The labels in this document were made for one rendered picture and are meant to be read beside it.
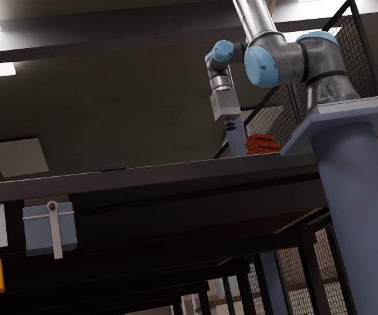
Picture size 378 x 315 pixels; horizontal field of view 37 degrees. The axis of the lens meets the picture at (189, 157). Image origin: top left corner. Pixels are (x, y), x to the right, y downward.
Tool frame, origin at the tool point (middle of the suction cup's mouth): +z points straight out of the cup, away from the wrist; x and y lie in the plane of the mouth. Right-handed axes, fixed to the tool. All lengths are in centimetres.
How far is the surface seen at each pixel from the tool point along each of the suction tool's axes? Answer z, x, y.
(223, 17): -173, -188, -115
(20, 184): 22, 23, 80
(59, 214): 32, 26, 71
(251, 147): -13, -62, -42
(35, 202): 28, 24, 77
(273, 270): 41, -159, -91
